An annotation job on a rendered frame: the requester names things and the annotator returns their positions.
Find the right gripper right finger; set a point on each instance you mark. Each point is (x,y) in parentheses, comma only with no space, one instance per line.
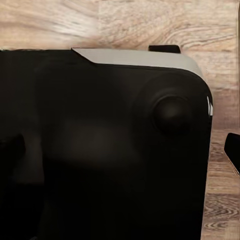
(232,149)

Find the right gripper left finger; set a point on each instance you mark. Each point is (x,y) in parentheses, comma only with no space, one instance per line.
(12,150)

